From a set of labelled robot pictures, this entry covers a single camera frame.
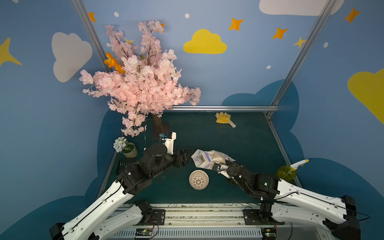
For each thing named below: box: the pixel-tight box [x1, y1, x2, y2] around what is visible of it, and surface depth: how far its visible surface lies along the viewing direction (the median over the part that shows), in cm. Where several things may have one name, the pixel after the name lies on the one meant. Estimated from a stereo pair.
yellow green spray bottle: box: [276, 159, 310, 182], surface depth 81 cm
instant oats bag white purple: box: [191, 149, 236, 169], surface depth 71 cm
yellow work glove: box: [215, 112, 236, 129], surface depth 120 cm
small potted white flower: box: [113, 136, 138, 158], surface depth 89 cm
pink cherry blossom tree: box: [79, 20, 201, 137], surface depth 68 cm
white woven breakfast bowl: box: [189, 169, 210, 191], surface depth 87 cm
